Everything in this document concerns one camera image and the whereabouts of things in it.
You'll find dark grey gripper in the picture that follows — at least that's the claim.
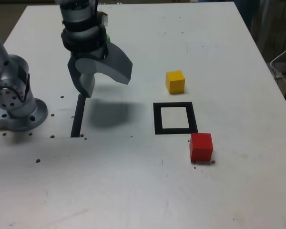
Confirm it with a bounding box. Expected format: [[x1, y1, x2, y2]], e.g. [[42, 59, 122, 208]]
[[67, 42, 133, 98]]

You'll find yellow cube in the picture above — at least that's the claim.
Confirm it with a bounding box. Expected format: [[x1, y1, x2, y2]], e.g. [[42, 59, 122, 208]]
[[165, 70, 186, 94]]

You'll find red cube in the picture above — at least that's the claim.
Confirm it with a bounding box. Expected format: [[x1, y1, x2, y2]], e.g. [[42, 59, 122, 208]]
[[189, 133, 214, 163]]

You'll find black tape square outline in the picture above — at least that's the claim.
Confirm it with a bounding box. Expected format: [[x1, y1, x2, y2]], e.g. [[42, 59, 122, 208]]
[[153, 102, 199, 135]]

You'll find black tape strip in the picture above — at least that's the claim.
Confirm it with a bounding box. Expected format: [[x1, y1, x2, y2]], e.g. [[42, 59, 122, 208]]
[[70, 94, 87, 138]]

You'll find small gripper camera box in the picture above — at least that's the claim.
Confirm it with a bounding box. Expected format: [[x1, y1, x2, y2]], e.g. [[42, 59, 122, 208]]
[[97, 11, 109, 27]]

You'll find white cable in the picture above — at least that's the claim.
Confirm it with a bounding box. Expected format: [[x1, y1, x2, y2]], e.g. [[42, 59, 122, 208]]
[[269, 40, 286, 90]]

